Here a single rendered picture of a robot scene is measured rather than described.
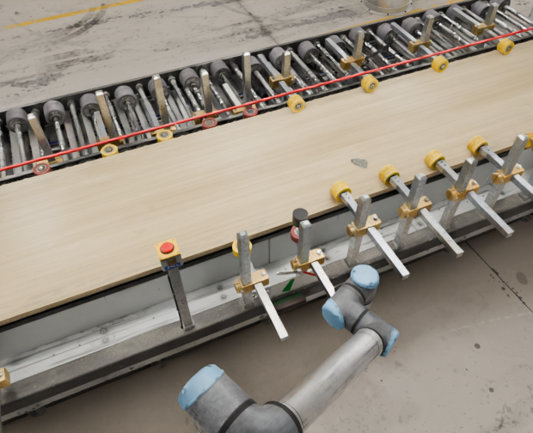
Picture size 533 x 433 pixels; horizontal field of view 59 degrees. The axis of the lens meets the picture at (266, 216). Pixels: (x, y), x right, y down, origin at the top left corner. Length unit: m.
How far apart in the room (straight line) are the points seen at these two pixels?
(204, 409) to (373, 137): 1.74
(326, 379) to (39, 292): 1.21
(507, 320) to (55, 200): 2.49
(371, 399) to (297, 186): 1.18
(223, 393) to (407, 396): 1.74
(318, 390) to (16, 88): 4.21
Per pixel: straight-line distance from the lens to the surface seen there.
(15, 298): 2.05
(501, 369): 2.93
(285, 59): 2.66
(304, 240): 1.81
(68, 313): 2.08
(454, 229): 2.42
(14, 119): 2.98
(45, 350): 2.22
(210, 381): 1.09
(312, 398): 1.17
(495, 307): 3.11
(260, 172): 2.23
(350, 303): 1.49
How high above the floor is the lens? 2.45
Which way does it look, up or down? 49 degrees down
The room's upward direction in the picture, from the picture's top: 1 degrees counter-clockwise
